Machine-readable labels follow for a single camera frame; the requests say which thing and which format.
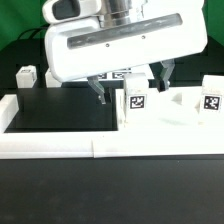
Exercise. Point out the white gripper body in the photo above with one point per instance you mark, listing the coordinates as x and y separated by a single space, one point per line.
89 37

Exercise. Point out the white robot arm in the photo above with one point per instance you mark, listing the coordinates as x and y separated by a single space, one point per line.
86 38

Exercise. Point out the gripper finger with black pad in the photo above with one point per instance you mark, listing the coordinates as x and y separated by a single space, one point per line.
104 94
162 72

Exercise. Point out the white sheet with fiducial markers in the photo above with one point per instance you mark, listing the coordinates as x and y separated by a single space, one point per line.
119 74

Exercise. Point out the white square table top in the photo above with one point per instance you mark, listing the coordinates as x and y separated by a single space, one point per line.
179 107

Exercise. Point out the white U-shaped obstacle fence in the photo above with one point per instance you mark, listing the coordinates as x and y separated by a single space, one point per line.
162 138

